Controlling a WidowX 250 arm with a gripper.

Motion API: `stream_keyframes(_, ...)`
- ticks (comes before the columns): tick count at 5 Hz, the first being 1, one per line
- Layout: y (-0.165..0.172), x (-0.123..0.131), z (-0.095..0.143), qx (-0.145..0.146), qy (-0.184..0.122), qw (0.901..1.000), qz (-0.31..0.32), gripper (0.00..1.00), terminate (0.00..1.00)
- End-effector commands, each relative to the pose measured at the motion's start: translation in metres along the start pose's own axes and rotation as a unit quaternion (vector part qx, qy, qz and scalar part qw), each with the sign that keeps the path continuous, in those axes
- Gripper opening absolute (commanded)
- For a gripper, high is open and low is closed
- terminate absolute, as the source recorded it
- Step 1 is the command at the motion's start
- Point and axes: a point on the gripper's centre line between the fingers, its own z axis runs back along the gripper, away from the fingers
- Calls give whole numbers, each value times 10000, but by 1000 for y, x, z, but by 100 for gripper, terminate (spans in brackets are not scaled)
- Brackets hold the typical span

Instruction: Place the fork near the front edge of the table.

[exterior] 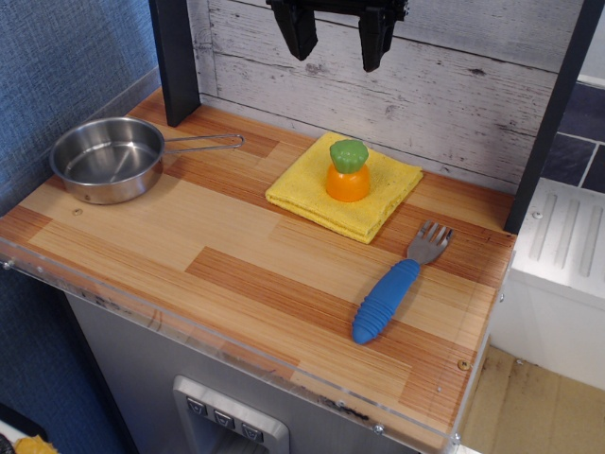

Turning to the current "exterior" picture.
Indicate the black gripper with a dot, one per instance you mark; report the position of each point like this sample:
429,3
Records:
296,20

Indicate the blue handled metal fork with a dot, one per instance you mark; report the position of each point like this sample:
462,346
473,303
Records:
379,306

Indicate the orange toy carrot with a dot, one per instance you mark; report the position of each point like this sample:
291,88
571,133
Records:
348,177

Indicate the stainless steel pan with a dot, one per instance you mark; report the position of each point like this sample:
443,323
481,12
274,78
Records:
117,159

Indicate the white ribbed side counter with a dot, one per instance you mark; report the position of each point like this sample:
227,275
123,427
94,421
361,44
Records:
562,238

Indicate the clear acrylic table guard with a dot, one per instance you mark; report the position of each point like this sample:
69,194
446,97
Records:
281,309

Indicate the silver dispenser button panel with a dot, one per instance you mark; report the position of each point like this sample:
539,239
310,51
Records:
213,422

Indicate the yellow object at corner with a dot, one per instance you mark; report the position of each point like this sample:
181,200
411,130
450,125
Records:
34,445

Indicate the left black post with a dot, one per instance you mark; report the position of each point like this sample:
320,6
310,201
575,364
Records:
176,59

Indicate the black post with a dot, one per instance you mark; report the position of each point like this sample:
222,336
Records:
573,60
176,59

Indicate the right black post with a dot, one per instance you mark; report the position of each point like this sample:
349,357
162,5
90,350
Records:
573,60

